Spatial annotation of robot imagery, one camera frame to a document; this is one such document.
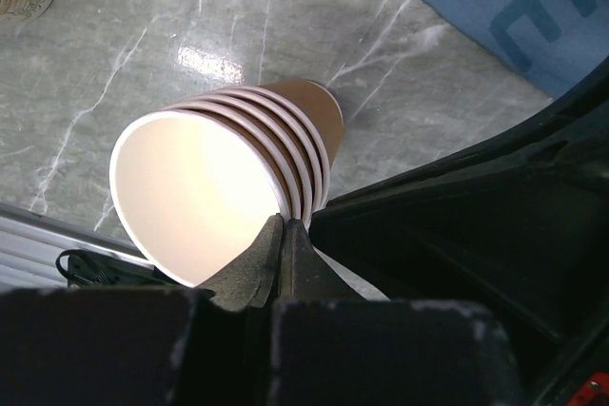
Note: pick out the stack of brown paper cups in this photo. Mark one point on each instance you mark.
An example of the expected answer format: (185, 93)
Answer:
(194, 183)

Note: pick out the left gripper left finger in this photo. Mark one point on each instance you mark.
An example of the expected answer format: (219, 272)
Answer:
(248, 279)

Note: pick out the blue alphabet cloth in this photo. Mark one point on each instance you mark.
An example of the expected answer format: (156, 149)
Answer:
(554, 44)

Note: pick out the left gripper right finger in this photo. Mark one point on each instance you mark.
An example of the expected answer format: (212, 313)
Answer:
(304, 276)

